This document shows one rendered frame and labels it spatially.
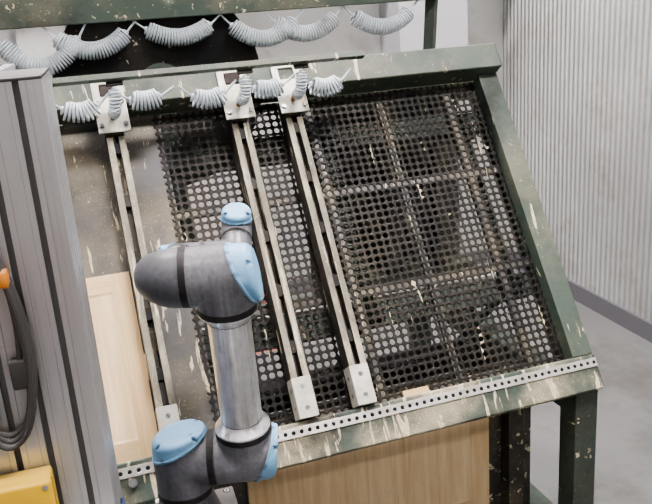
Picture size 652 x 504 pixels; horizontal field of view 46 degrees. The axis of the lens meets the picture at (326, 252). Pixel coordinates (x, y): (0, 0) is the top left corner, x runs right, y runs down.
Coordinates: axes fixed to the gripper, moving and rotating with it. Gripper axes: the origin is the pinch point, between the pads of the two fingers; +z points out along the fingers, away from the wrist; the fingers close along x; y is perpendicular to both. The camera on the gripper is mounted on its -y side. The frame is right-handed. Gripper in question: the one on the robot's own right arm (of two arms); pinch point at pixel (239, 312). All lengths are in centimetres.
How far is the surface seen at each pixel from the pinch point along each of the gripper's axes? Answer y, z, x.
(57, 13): 133, -24, 38
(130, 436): -7, 38, 34
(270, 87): 77, -21, -26
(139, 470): -18, 39, 32
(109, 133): 72, -13, 27
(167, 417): -7.0, 32.0, 22.7
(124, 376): 8.6, 29.6, 33.0
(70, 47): 125, -15, 36
